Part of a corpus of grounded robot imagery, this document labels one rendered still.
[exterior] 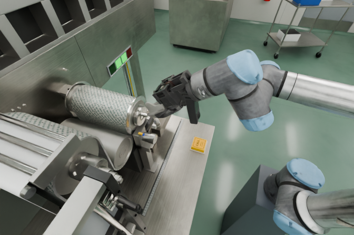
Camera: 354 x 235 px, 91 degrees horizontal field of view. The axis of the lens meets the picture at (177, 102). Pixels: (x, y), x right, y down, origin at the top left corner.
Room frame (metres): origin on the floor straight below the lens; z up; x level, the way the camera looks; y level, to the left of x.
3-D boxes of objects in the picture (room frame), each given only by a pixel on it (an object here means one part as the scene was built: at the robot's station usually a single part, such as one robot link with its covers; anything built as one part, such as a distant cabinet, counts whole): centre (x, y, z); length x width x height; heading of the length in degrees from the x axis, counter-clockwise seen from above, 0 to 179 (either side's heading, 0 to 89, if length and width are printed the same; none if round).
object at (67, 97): (0.51, 0.39, 1.25); 0.15 x 0.01 x 0.15; 161
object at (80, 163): (0.18, 0.21, 1.33); 0.06 x 0.06 x 0.06; 71
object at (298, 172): (0.26, -0.47, 1.07); 0.13 x 0.12 x 0.14; 148
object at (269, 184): (0.27, -0.47, 0.95); 0.15 x 0.15 x 0.10
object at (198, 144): (0.50, -0.12, 0.91); 0.07 x 0.07 x 0.02; 71
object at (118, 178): (0.16, 0.16, 1.33); 0.06 x 0.03 x 0.03; 71
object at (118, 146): (0.36, 0.31, 1.17); 0.26 x 0.12 x 0.12; 71
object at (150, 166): (0.38, 0.13, 1.05); 0.06 x 0.05 x 0.31; 71
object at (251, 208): (0.27, -0.47, 0.45); 0.20 x 0.20 x 0.90; 66
